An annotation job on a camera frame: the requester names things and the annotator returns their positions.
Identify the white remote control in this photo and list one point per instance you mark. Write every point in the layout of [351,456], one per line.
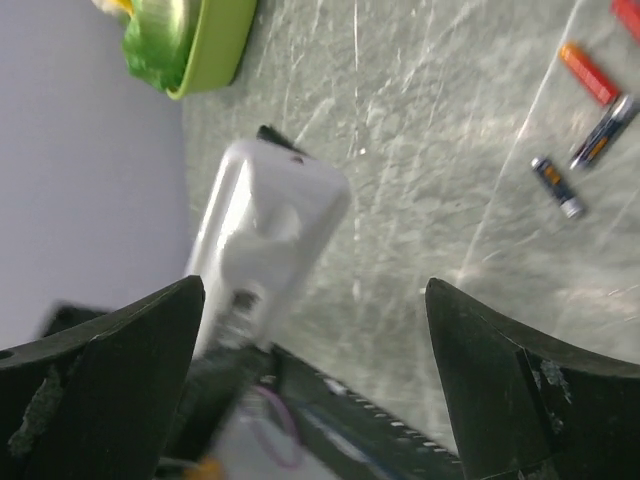
[271,213]

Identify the dark battery lower middle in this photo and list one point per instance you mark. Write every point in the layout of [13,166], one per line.
[615,120]

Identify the green lettuce cabbage toy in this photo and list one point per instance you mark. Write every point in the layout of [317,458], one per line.
[157,41]

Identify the dark battery lowest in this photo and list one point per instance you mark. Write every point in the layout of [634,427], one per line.
[555,183]

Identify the yellow napa cabbage toy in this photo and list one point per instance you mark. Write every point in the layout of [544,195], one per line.
[115,7]

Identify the black slim remote control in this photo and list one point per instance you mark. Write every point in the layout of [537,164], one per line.
[270,134]

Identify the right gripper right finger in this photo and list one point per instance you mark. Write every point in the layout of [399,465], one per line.
[525,405]

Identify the red orange battery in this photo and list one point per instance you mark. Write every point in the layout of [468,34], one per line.
[589,74]
[628,13]

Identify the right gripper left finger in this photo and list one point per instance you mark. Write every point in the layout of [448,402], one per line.
[96,401]

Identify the black base bar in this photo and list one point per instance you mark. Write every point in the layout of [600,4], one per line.
[351,435]

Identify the green plastic basket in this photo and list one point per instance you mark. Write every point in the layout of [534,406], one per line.
[218,44]

